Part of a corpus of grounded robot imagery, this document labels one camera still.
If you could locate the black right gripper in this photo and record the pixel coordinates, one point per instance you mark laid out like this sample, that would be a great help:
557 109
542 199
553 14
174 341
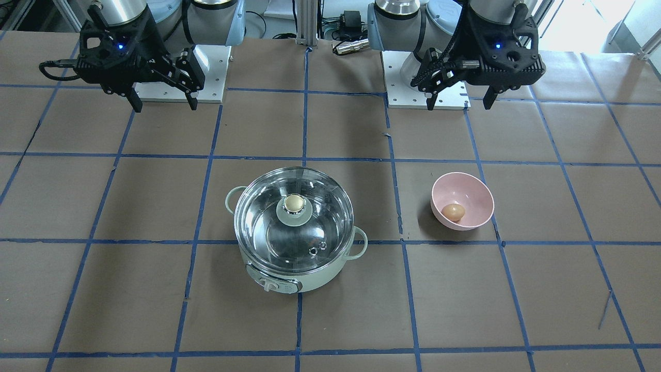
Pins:
148 42

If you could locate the glass pot lid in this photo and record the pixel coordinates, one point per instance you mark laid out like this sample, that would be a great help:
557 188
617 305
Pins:
293 219

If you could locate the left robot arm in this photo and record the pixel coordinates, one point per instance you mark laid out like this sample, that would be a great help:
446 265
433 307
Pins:
414 26

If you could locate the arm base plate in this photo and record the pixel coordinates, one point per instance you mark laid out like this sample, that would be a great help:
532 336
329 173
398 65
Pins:
398 70
214 61

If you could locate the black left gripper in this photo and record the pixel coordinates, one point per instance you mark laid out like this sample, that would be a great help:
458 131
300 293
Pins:
463 45

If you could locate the mint green electric pot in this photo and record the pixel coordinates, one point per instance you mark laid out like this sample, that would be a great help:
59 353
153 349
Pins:
289 268

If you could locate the black power adapter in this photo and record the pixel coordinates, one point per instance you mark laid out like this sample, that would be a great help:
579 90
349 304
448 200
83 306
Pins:
350 22

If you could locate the brown egg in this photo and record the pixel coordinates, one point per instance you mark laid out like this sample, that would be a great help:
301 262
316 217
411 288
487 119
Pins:
453 212

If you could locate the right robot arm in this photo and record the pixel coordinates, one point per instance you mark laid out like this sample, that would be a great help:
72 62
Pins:
186 24

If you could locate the aluminium frame post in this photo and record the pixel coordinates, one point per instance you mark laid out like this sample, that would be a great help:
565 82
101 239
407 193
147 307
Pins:
307 17

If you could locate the pink bowl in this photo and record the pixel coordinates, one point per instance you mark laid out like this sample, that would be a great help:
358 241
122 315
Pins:
466 190

